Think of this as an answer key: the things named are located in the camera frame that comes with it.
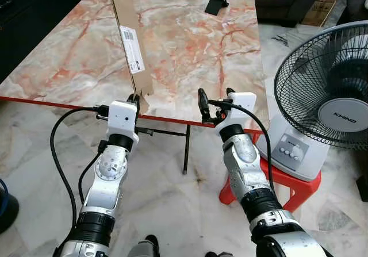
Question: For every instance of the long cardboard box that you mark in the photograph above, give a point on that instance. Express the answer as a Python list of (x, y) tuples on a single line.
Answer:
[(129, 15)]

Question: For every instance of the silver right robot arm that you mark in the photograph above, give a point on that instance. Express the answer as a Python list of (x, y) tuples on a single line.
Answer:
[(244, 165)]

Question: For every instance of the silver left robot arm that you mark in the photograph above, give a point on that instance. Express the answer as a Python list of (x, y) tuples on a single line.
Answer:
[(109, 171)]

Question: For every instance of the marble top folding table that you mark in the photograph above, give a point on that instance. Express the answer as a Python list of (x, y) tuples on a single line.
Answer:
[(190, 44)]

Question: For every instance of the black phone stand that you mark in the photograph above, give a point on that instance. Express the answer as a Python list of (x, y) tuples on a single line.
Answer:
[(215, 5)]

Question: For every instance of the red plastic stool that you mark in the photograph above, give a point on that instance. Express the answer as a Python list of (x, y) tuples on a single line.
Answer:
[(299, 188)]

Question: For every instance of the white Khind table fan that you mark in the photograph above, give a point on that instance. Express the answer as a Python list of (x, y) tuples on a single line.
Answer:
[(345, 116)]

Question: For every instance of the brown cardboard carton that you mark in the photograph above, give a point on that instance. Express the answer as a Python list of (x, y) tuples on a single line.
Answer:
[(322, 7)]

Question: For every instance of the black furniture piece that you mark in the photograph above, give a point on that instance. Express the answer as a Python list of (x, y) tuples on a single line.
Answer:
[(34, 21)]

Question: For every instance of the robot left leg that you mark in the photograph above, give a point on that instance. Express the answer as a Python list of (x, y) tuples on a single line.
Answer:
[(142, 248)]

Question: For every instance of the robot leg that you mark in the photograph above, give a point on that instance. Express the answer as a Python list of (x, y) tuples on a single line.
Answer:
[(218, 254), (142, 248)]

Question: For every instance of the dark brown furniture block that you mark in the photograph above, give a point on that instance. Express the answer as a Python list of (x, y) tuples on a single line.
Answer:
[(363, 189)]

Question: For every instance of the robot right leg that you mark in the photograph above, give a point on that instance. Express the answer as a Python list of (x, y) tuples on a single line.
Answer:
[(218, 254)]

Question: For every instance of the dark round pouf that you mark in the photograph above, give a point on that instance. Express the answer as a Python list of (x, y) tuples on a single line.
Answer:
[(357, 7)]

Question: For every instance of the blue and black object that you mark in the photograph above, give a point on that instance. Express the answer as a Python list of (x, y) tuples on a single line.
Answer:
[(7, 208)]

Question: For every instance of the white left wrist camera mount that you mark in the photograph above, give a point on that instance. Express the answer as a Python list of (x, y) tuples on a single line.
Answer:
[(122, 118)]

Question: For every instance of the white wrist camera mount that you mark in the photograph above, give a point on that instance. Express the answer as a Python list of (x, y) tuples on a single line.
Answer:
[(122, 118), (241, 104)]

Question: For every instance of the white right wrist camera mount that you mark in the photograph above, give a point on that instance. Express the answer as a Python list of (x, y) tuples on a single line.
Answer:
[(241, 104)]

